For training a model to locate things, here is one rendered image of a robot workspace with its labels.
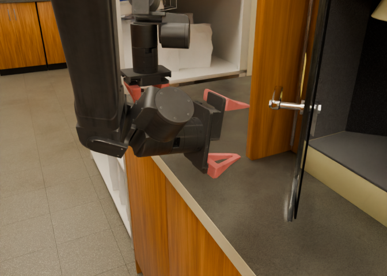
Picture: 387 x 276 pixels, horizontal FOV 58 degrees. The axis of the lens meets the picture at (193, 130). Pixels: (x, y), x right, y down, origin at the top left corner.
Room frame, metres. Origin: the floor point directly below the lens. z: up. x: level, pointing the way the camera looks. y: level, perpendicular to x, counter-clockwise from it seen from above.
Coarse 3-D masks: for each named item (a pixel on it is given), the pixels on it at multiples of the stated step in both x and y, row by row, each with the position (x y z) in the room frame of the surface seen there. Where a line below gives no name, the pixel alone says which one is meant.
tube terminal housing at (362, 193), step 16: (304, 144) 0.76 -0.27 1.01; (320, 160) 0.71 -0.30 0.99; (320, 176) 0.70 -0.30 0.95; (336, 176) 0.66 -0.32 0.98; (352, 176) 0.63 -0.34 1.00; (352, 192) 0.62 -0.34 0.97; (368, 192) 0.59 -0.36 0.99; (384, 192) 0.56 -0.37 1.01; (368, 208) 0.58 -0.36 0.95; (384, 208) 0.55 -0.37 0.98; (384, 224) 0.55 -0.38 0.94
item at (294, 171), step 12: (312, 0) 0.73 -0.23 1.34; (324, 0) 0.48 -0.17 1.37; (312, 12) 0.65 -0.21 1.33; (312, 24) 0.59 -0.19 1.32; (312, 36) 0.53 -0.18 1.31; (312, 48) 0.49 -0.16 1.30; (312, 60) 0.49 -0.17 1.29; (312, 72) 0.49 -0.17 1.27; (300, 84) 0.76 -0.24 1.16; (312, 84) 0.49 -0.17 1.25; (300, 96) 0.67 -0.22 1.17; (300, 120) 0.53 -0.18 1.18; (300, 132) 0.49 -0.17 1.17; (300, 144) 0.49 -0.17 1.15; (300, 156) 0.49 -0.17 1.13; (288, 204) 0.53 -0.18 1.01; (288, 216) 0.49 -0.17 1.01
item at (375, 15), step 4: (384, 0) 0.69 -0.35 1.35; (380, 4) 0.69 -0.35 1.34; (384, 4) 0.68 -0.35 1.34; (376, 8) 0.71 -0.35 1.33; (380, 8) 0.68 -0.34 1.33; (384, 8) 0.67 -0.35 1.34; (376, 12) 0.69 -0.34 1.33; (380, 12) 0.67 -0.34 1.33; (384, 12) 0.66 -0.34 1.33; (372, 16) 0.70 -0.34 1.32; (376, 16) 0.68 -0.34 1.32; (380, 16) 0.67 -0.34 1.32; (384, 16) 0.66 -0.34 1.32; (384, 20) 0.65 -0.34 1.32
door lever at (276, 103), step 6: (276, 90) 0.59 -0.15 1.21; (282, 90) 0.59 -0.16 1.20; (276, 96) 0.56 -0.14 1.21; (270, 102) 0.54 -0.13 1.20; (276, 102) 0.53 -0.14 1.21; (282, 102) 0.54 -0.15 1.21; (288, 102) 0.54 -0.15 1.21; (276, 108) 0.53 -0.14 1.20; (288, 108) 0.53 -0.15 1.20; (294, 108) 0.53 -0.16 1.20; (300, 108) 0.52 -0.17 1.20; (300, 114) 0.52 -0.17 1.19
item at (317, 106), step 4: (316, 100) 0.53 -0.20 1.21; (316, 104) 0.52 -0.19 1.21; (320, 104) 0.52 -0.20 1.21; (316, 108) 0.52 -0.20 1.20; (320, 108) 0.52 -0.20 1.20; (316, 112) 0.51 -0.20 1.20; (316, 116) 0.51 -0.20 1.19; (312, 120) 0.52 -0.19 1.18; (312, 124) 0.52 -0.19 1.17; (312, 128) 0.52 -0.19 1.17; (312, 132) 0.52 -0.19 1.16
